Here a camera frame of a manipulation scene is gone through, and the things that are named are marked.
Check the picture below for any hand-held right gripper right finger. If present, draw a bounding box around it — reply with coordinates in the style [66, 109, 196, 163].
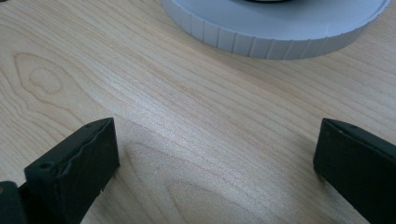
[313, 118, 396, 224]

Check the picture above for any white round ribbed base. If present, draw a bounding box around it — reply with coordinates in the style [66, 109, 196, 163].
[160, 0, 391, 61]

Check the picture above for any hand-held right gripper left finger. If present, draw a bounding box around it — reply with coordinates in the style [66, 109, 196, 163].
[18, 117, 120, 224]

